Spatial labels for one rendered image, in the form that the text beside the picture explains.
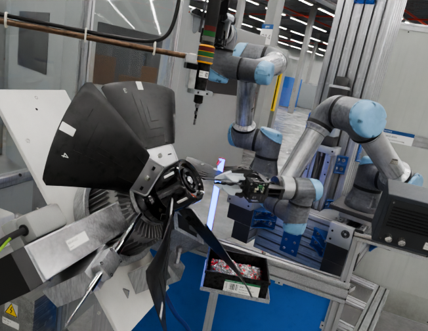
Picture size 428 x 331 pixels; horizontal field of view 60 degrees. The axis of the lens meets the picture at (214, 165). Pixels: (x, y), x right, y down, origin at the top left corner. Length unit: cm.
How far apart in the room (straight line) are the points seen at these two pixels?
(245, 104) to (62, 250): 116
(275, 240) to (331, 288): 49
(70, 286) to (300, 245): 122
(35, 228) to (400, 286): 267
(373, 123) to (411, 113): 150
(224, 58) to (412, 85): 174
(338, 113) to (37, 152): 92
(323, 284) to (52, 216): 98
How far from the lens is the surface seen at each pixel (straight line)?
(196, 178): 99
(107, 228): 90
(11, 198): 159
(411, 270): 305
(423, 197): 133
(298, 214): 124
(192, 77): 99
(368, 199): 168
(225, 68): 125
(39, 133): 107
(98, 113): 81
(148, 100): 110
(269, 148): 180
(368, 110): 127
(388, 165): 147
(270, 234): 186
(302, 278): 146
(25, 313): 118
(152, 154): 101
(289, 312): 155
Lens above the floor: 151
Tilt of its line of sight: 15 degrees down
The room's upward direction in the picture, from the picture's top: 10 degrees clockwise
